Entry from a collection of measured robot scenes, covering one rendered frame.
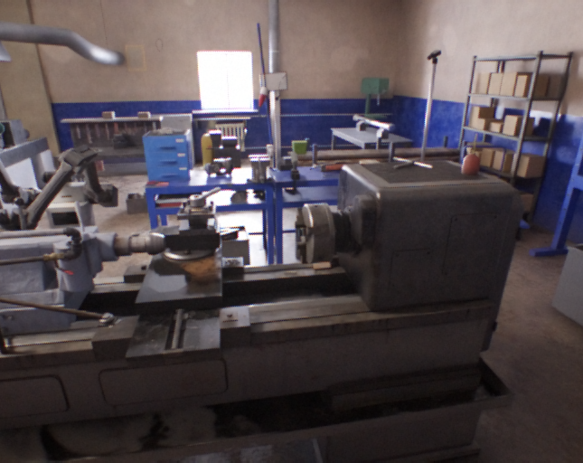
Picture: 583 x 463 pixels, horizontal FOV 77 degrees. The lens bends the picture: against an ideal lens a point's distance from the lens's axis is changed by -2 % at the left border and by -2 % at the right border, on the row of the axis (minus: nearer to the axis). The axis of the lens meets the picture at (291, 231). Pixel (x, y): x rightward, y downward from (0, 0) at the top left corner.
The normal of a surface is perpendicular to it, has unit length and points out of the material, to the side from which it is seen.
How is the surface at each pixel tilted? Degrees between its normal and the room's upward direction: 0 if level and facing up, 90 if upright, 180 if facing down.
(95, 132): 90
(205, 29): 90
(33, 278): 70
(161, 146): 90
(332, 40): 90
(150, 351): 0
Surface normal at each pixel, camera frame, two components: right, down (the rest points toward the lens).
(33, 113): 0.17, 0.38
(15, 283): 0.15, -0.03
